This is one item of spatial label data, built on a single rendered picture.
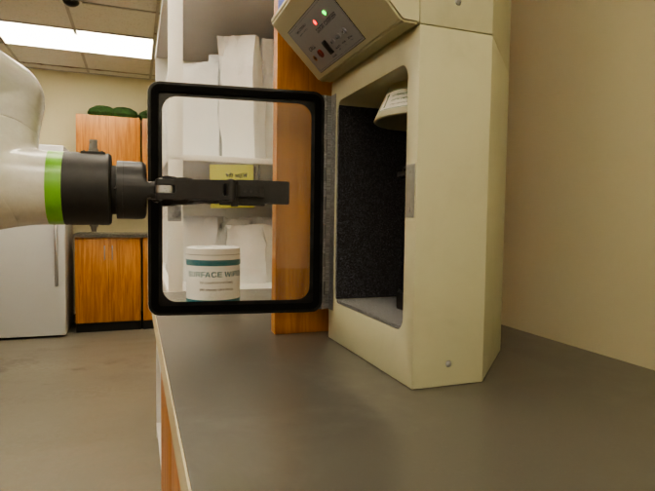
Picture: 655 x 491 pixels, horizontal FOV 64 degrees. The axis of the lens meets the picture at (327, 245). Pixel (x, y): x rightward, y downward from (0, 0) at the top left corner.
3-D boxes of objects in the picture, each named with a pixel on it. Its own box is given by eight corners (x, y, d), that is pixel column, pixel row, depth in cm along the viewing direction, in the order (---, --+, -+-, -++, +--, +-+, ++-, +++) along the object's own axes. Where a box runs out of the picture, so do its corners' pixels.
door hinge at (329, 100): (327, 308, 99) (331, 95, 97) (332, 310, 96) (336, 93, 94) (320, 308, 98) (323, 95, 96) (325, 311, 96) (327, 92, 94)
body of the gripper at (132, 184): (113, 157, 64) (191, 161, 67) (115, 163, 72) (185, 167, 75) (113, 218, 65) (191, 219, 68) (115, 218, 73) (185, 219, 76)
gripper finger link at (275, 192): (235, 179, 67) (236, 179, 67) (288, 181, 70) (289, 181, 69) (234, 203, 68) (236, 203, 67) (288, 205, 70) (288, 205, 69)
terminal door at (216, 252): (322, 312, 97) (325, 92, 95) (147, 316, 91) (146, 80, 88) (321, 311, 98) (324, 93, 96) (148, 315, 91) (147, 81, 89)
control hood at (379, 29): (330, 83, 97) (331, 27, 96) (420, 22, 66) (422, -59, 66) (270, 76, 93) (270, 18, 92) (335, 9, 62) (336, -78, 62)
